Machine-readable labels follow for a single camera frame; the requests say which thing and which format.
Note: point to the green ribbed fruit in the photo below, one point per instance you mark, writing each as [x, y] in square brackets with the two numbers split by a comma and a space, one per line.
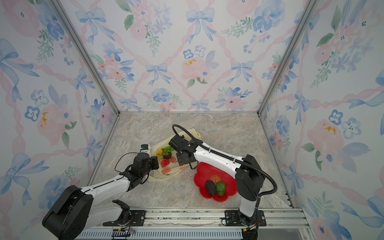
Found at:
[220, 188]

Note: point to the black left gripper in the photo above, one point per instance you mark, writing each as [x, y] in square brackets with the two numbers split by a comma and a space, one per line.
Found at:
[154, 160]

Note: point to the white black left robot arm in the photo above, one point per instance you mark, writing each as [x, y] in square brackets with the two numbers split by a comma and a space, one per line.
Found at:
[78, 209]

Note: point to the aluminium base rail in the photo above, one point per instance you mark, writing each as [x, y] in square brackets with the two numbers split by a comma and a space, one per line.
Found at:
[204, 224]

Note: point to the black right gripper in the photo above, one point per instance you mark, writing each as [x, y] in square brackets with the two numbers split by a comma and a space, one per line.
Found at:
[180, 161]

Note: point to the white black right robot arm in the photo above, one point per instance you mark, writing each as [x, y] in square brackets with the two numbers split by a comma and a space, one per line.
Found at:
[245, 171]

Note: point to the yellow bell pepper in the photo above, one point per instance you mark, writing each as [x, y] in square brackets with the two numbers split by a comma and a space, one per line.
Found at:
[159, 154]

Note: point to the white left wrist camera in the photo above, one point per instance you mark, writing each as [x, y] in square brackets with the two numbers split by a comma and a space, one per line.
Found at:
[145, 148]

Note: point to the red flower-shaped plate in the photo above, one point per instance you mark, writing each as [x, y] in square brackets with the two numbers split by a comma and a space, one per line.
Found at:
[207, 172]

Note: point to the yellow printed plastic bag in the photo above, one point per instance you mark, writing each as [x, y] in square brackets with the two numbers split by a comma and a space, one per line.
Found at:
[164, 173]

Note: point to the red strawberry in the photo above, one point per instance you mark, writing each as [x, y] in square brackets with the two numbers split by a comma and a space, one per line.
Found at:
[165, 162]

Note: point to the dark avocado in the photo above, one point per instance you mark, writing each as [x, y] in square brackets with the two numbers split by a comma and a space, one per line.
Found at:
[210, 187]

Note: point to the green grape bunch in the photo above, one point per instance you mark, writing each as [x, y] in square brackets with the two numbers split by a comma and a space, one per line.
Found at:
[168, 149]

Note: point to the aluminium corner post left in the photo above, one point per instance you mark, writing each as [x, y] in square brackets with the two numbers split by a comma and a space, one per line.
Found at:
[80, 47]

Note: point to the aluminium corner post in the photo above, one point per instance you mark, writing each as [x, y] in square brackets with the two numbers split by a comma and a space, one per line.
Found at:
[291, 47]
[80, 47]

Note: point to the aluminium corner post right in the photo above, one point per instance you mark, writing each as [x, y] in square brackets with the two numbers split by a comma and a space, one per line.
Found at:
[291, 47]

